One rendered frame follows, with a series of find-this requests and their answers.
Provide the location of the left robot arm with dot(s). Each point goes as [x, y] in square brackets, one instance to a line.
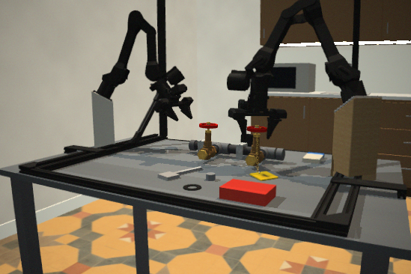
[337, 68]

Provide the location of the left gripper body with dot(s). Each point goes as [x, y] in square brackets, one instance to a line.
[257, 107]

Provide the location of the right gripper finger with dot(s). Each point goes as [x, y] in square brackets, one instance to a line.
[168, 111]
[186, 110]

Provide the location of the black flat washer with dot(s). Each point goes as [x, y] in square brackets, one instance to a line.
[186, 187]

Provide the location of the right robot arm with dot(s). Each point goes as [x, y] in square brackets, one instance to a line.
[136, 23]

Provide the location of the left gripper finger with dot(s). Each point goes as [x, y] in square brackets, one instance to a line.
[242, 127]
[272, 123]

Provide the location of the grey pipe with red valve handwheels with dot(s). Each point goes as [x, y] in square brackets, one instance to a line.
[207, 148]

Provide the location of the red rectangular block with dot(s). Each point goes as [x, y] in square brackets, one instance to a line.
[248, 192]

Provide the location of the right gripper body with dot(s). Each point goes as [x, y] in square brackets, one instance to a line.
[162, 101]

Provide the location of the small grey cylinder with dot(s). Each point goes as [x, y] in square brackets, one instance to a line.
[210, 176]

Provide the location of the yellow tag on thin chain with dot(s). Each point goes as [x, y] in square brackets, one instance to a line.
[264, 175]

